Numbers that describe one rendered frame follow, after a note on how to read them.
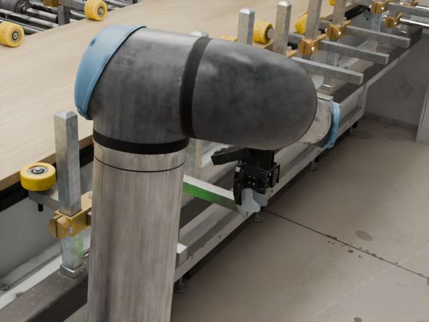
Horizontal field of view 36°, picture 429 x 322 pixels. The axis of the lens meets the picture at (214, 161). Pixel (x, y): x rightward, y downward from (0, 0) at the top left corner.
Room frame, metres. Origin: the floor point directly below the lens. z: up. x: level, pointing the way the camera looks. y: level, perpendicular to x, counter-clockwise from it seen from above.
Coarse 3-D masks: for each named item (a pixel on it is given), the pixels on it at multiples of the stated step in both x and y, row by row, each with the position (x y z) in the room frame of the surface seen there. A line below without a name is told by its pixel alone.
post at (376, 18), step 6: (378, 0) 2.94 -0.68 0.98; (384, 0) 2.95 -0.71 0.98; (372, 18) 2.95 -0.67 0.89; (378, 18) 2.93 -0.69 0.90; (372, 24) 2.95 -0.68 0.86; (378, 24) 2.93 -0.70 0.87; (372, 30) 2.94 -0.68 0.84; (378, 30) 2.94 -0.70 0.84; (372, 42) 2.94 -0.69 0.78; (372, 48) 2.94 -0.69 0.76
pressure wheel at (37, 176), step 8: (24, 168) 1.33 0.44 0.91; (32, 168) 1.34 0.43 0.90; (40, 168) 1.33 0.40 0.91; (48, 168) 1.34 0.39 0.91; (24, 176) 1.30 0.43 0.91; (32, 176) 1.30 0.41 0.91; (40, 176) 1.30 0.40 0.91; (48, 176) 1.30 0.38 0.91; (24, 184) 1.30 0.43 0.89; (32, 184) 1.29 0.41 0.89; (40, 184) 1.29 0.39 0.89; (48, 184) 1.30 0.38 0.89; (40, 208) 1.32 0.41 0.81
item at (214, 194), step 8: (184, 176) 1.43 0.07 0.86; (184, 184) 1.40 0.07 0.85; (192, 184) 1.39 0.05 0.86; (200, 184) 1.40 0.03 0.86; (208, 184) 1.40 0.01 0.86; (192, 192) 1.39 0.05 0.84; (200, 192) 1.38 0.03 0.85; (208, 192) 1.37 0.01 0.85; (216, 192) 1.36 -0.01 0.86; (224, 192) 1.36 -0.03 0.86; (232, 192) 1.37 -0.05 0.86; (208, 200) 1.37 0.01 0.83; (216, 200) 1.36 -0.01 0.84; (224, 200) 1.35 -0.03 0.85; (232, 200) 1.33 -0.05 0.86; (232, 208) 1.33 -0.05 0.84
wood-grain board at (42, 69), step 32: (160, 0) 2.98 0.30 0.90; (192, 0) 3.02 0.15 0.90; (224, 0) 3.06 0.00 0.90; (256, 0) 3.10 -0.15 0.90; (288, 0) 3.14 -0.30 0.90; (64, 32) 2.41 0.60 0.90; (96, 32) 2.44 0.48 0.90; (192, 32) 2.52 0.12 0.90; (224, 32) 2.55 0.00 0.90; (0, 64) 2.02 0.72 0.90; (32, 64) 2.04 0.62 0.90; (64, 64) 2.06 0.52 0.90; (0, 96) 1.76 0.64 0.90; (32, 96) 1.77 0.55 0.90; (64, 96) 1.79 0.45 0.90; (0, 128) 1.55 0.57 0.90; (32, 128) 1.56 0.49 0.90; (0, 160) 1.37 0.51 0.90; (32, 160) 1.38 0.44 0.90
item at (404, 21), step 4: (364, 12) 3.27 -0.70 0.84; (368, 12) 3.26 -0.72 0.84; (364, 16) 3.27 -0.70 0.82; (368, 16) 3.26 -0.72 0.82; (372, 16) 3.25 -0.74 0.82; (384, 16) 3.22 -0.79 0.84; (400, 20) 3.18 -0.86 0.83; (404, 20) 3.17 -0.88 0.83; (408, 20) 3.16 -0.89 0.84; (412, 20) 3.15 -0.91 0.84; (416, 20) 3.15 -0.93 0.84; (404, 24) 3.17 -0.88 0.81; (408, 24) 3.16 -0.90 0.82; (412, 24) 3.14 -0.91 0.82; (416, 24) 3.14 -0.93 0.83; (420, 24) 3.13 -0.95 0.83; (424, 24) 3.12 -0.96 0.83; (428, 24) 3.11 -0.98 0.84; (424, 28) 3.12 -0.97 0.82; (428, 28) 3.11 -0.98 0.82
